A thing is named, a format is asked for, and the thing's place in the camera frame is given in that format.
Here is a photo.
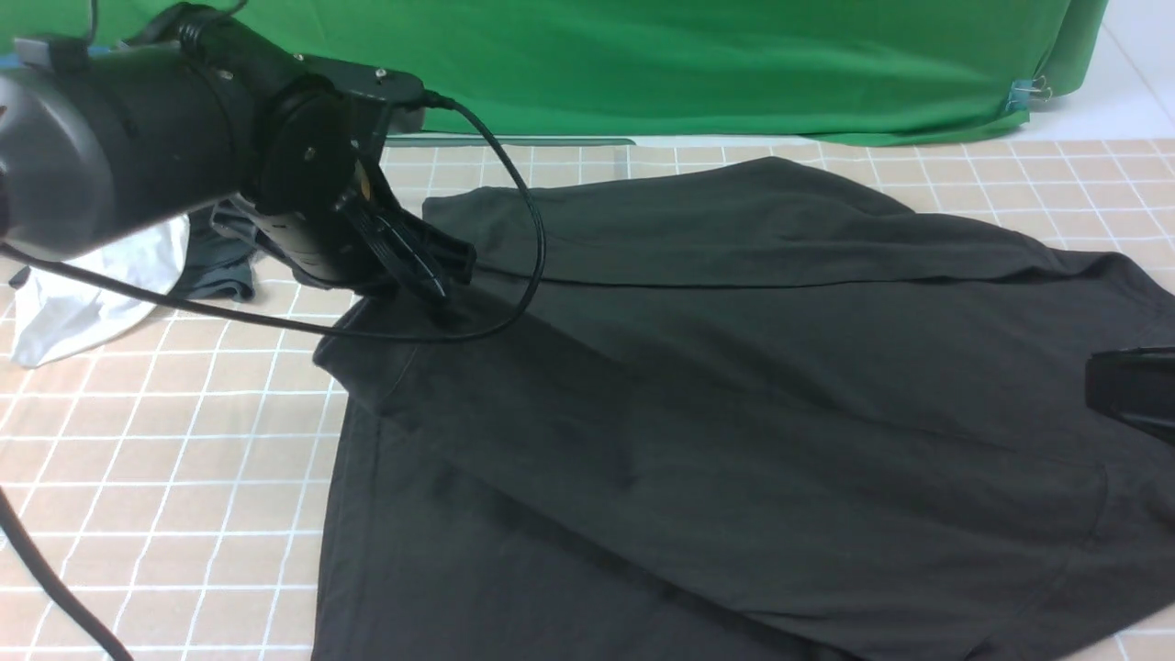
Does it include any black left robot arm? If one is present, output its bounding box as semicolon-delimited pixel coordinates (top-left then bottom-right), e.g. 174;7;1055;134
1;4;476;306

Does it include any white crumpled garment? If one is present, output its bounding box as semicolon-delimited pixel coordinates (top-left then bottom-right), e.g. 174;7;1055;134
11;215;190;369

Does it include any metal binder clip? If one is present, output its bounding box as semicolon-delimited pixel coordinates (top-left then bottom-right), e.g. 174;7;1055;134
1003;75;1054;114

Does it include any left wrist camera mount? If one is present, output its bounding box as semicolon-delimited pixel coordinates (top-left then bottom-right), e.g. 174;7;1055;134
298;54;427;137

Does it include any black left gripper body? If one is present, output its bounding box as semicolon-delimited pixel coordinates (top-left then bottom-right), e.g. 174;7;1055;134
241;77;387;290

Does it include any beige grid tablecloth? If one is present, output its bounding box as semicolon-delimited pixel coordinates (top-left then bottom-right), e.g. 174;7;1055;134
1;139;1174;660

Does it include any dark gray crumpled garment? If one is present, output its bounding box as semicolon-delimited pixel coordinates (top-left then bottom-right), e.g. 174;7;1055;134
172;201;257;304

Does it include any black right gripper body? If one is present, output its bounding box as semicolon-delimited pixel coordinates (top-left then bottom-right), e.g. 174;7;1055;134
1085;348;1174;432

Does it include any dark gray long-sleeved shirt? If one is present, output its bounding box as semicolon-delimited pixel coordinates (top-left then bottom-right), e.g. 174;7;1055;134
311;158;1171;660

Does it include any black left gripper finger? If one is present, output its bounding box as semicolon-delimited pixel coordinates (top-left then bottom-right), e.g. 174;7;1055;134
391;208;477;284
344;188;452;302

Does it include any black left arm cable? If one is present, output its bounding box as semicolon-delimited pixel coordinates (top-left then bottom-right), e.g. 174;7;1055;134
0;90;548;661

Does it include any green backdrop cloth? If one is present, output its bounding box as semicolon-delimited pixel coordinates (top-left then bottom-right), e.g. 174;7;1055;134
0;0;1110;148

